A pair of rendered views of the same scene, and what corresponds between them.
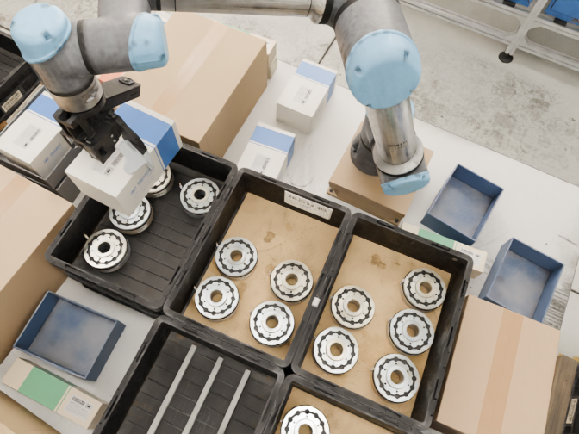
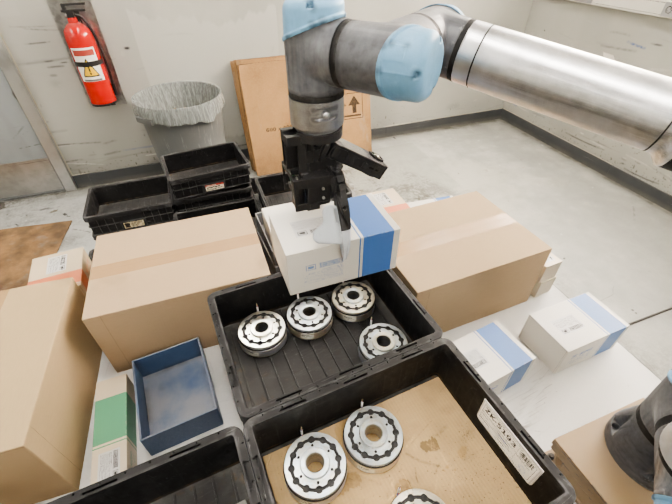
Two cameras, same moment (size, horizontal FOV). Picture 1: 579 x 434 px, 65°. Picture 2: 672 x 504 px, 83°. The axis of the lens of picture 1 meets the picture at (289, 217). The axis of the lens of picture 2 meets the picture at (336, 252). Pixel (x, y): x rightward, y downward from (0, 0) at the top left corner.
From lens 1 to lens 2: 0.40 m
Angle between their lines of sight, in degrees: 36
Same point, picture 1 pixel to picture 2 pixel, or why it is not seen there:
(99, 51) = (351, 42)
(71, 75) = (311, 69)
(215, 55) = (487, 235)
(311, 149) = (547, 390)
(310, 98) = (576, 332)
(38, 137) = not seen: hidden behind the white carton
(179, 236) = (333, 369)
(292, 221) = (472, 449)
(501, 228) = not seen: outside the picture
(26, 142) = not seen: hidden behind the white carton
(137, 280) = (261, 380)
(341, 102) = (617, 364)
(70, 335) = (178, 392)
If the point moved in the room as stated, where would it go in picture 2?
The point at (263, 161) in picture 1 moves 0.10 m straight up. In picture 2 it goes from (477, 360) to (489, 332)
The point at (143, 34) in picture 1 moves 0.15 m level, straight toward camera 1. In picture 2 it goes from (408, 36) to (363, 78)
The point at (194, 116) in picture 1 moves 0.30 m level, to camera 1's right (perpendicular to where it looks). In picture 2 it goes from (430, 270) to (557, 346)
